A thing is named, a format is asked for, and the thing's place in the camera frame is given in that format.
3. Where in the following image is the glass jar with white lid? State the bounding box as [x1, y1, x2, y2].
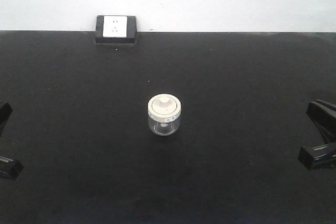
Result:
[148, 93, 182, 136]

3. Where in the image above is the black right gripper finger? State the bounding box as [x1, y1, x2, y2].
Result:
[298, 143, 335, 170]
[306, 100, 335, 144]

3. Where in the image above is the black and white power socket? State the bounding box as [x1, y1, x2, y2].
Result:
[95, 15, 138, 45]

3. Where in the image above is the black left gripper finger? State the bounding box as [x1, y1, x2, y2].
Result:
[0, 157, 24, 180]
[0, 101, 13, 135]

